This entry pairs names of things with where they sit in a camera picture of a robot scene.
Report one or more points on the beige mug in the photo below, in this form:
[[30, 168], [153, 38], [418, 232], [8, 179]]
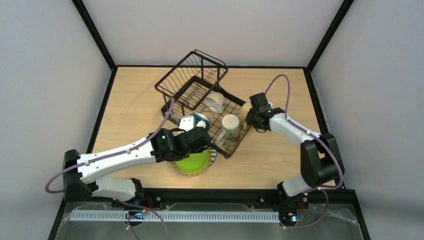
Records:
[[229, 131]]

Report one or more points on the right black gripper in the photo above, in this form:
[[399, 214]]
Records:
[[250, 118]]

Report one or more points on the blue striped white plate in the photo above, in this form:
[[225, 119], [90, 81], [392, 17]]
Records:
[[213, 155]]

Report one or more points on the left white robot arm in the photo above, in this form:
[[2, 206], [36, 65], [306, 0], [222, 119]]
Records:
[[88, 175]]

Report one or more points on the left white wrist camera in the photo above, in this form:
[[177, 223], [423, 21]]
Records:
[[187, 123]]

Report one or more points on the teal patterned white bowl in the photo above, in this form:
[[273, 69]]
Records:
[[201, 120]]

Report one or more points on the green plate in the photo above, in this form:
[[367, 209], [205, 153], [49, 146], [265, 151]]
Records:
[[193, 165]]

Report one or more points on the white slotted cable duct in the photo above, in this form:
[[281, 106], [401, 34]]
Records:
[[175, 216]]

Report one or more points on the plain white bowl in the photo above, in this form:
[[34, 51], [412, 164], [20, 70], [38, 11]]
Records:
[[215, 101]]

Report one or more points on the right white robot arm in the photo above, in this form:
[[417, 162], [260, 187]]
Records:
[[321, 165]]

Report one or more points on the black wire dish rack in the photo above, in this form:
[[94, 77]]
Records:
[[189, 82]]

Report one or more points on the yellow mug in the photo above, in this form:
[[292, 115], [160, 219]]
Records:
[[242, 115]]

